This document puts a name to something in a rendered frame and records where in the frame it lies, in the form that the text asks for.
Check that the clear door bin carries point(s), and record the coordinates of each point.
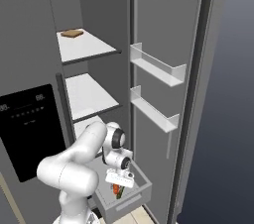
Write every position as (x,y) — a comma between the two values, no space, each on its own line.
(158,67)
(153,112)

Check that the green squash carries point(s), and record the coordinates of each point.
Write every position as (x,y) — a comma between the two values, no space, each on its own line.
(120,193)

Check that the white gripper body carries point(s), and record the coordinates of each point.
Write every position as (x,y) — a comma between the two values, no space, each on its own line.
(119,178)

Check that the grey open fridge door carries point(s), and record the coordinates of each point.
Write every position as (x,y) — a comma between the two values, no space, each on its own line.
(165,29)

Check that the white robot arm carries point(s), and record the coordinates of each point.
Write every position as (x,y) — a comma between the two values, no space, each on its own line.
(76,168)

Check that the grey fridge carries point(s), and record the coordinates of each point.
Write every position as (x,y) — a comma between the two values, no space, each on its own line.
(105,20)

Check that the grey fridge drawer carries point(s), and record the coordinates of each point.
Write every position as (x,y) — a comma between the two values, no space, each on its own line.
(132,198)

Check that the orange carrot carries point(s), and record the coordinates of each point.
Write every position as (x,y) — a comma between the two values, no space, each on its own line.
(115,188)

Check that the grey closed fridge door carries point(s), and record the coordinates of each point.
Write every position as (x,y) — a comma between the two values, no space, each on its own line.
(29,43)

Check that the brown bread slice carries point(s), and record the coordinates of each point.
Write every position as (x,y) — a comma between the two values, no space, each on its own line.
(71,33)

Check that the black dispenser panel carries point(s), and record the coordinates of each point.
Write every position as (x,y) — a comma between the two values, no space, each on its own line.
(29,129)

